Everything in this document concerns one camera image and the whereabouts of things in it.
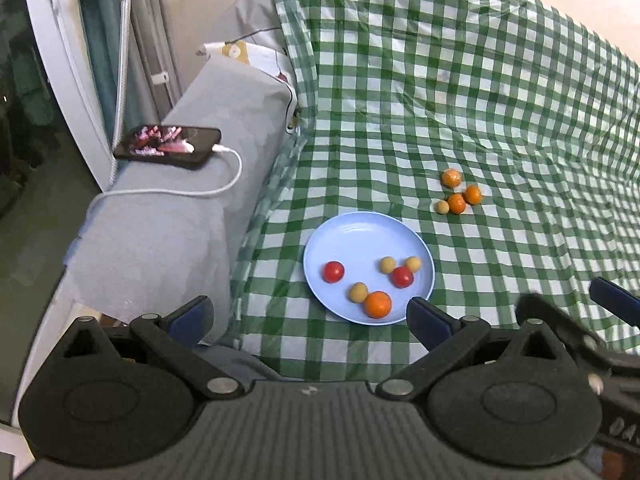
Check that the green white checkered cloth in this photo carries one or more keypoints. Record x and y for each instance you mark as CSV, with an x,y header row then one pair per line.
x,y
500,85

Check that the black and silver pole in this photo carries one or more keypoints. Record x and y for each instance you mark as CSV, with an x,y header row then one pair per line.
x,y
122,60

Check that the grey folded blanket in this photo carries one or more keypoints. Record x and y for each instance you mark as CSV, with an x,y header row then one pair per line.
x,y
165,240

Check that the black smartphone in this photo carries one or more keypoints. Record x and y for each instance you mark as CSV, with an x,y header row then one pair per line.
x,y
200,145

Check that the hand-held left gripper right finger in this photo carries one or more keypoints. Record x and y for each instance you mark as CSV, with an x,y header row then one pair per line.
x,y
427,320

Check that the grey curtain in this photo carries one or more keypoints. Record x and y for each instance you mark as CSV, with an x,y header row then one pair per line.
x,y
150,25

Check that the red cherry tomato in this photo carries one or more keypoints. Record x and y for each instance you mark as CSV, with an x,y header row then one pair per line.
x,y
402,277
333,272

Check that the small tan longan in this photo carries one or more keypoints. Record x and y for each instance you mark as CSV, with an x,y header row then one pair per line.
x,y
358,293
387,264
413,263
442,206

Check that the light blue plate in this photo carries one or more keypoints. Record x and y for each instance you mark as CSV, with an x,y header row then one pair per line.
x,y
360,240

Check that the teal curtain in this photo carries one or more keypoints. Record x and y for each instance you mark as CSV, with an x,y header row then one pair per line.
x,y
97,35

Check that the white door frame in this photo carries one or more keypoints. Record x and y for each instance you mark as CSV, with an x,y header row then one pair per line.
x,y
60,60

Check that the grey printed pillow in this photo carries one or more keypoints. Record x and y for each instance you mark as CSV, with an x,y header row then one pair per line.
x,y
250,20

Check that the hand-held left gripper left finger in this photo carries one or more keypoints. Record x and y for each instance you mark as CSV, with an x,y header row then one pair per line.
x,y
190,320

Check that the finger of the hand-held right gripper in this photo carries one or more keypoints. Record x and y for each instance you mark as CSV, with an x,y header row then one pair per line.
x,y
575,332
620,300

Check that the small orange with pale patch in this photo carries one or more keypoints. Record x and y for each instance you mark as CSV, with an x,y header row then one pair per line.
x,y
451,178

